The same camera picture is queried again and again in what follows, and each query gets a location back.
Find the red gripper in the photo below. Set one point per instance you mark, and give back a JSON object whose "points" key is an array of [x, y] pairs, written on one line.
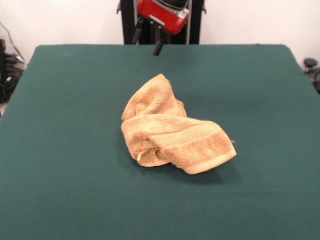
{"points": [[160, 12]]}

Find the tan terry towel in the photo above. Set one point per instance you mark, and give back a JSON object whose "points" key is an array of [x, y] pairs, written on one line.
{"points": [[172, 135]]}

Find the dark green table cloth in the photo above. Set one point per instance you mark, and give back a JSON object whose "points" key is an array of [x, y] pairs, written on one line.
{"points": [[75, 150]]}

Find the black equipment pile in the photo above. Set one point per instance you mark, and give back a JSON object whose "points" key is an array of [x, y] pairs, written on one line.
{"points": [[8, 80]]}

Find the black chair base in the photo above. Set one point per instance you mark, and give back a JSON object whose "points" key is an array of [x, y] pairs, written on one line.
{"points": [[312, 67]]}

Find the black stand frame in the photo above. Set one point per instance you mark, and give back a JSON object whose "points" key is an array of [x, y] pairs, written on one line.
{"points": [[128, 25]]}

